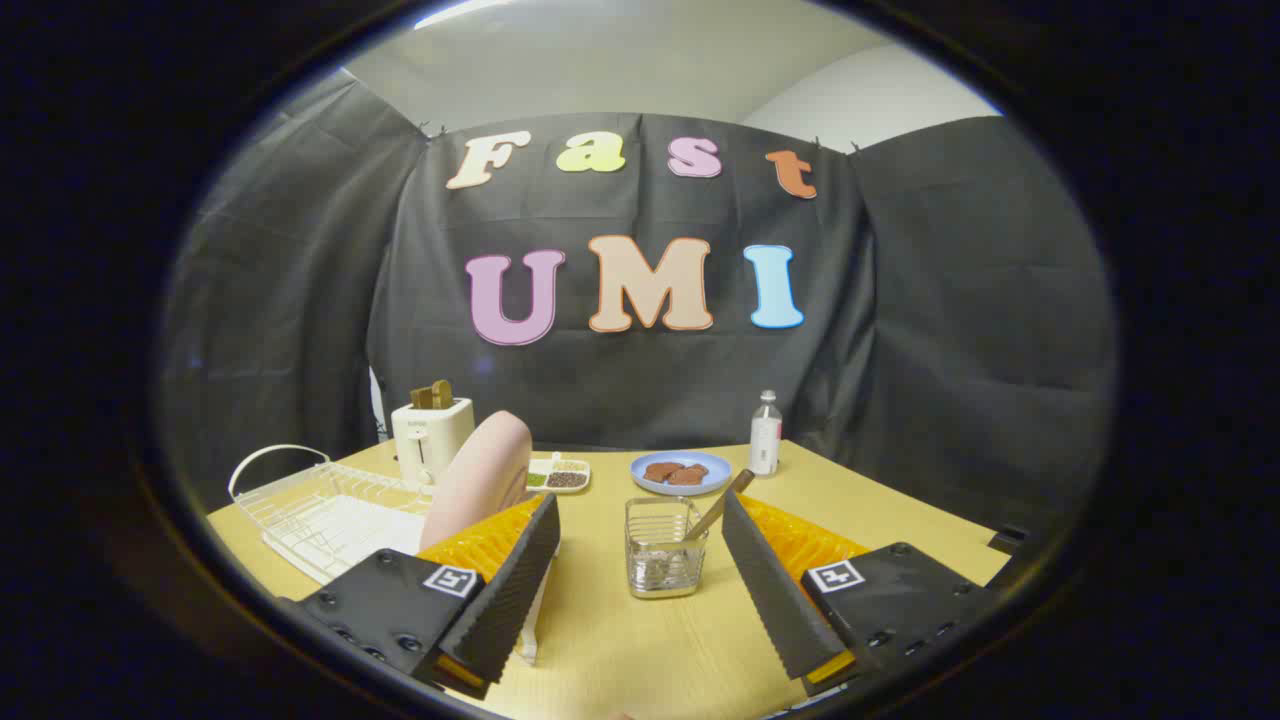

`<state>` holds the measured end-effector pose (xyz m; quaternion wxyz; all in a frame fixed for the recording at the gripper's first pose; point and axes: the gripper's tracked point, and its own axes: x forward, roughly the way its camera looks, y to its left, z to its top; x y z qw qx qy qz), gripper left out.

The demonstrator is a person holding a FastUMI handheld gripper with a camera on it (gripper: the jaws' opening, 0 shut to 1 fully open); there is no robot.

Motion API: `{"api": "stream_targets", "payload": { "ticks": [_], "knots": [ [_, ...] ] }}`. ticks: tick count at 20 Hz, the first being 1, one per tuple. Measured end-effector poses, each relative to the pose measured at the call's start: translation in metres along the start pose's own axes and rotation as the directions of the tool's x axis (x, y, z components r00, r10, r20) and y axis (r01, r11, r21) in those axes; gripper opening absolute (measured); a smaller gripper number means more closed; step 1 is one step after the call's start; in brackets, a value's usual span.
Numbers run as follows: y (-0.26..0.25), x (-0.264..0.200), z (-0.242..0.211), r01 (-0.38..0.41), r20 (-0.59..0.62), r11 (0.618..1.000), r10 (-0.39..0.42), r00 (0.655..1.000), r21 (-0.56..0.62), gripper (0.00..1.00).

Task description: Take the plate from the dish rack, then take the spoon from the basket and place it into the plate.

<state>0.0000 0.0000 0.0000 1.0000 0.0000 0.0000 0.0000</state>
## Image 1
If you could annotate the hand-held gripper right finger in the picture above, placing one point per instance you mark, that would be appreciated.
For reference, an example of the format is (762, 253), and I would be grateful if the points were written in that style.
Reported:
(775, 600)

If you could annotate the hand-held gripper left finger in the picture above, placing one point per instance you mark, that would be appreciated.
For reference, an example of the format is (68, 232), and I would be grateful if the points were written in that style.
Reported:
(515, 590)

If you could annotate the pink plate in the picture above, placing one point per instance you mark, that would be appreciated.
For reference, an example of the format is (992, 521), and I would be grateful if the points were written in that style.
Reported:
(478, 480)

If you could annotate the blue plate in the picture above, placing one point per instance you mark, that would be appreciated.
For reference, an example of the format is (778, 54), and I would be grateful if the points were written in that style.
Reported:
(680, 472)

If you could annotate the white divided snack tray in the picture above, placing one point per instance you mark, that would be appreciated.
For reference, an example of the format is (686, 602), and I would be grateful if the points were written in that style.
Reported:
(560, 475)

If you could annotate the clear plastic bottle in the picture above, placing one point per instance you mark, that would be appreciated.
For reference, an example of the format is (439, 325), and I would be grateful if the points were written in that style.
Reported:
(765, 435)

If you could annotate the white toaster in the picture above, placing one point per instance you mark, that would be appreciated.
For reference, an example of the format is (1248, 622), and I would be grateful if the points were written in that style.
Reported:
(430, 438)

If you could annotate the brown toast slice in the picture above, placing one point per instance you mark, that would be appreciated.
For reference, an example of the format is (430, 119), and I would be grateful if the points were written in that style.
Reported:
(433, 395)

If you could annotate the black backdrop cloth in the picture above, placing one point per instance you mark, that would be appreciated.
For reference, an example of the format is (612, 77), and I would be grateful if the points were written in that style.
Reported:
(650, 300)

